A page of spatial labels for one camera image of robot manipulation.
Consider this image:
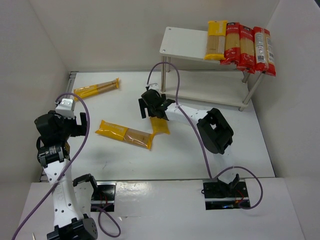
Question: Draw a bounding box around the yellow pasta bag far left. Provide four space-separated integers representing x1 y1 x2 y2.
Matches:
73 78 120 99

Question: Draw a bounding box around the yellow pasta bag with barcode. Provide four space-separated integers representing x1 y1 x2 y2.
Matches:
149 117 170 135

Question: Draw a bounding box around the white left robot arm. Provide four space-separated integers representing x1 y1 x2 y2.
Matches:
34 110 98 240

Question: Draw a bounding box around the red pasta bag right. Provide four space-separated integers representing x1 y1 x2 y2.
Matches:
253 26 276 77

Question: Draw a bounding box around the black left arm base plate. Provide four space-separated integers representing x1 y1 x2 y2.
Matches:
91 181 117 212

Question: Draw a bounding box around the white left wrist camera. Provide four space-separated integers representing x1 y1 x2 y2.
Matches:
55 98 76 119

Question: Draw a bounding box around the red pasta bag middle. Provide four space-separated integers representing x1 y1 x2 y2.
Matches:
237 24 255 74

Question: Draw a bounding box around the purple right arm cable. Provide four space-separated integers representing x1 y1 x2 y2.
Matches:
146 62 264 210

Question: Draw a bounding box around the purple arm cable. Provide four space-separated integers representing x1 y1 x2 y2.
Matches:
11 92 122 240
146 62 264 210

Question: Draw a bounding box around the red pasta bag left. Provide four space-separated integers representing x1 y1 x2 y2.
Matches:
220 22 241 65

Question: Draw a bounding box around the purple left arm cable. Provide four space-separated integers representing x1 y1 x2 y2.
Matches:
11 92 122 240

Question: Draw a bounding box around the aluminium table edge rail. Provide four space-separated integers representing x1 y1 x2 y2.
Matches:
66 71 78 93

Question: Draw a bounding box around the red pasta bag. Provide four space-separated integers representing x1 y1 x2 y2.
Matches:
237 24 255 74
220 22 241 65
253 26 276 77

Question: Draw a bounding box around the white two-tier shelf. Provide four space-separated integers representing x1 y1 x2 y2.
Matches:
159 26 265 111

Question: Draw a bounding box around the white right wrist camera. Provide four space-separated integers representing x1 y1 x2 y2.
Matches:
145 83 161 93

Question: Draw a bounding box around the yellow pasta bag centre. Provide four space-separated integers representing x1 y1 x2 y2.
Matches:
95 120 154 150

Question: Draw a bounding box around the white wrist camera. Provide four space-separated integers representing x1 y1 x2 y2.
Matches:
145 83 161 93
55 98 76 119

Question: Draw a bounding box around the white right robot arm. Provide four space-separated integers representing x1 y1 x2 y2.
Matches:
96 87 234 168

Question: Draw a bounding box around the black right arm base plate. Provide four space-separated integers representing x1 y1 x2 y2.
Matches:
201 180 251 211

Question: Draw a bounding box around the yellow pasta bag on shelf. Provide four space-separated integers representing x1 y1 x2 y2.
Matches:
204 20 228 61

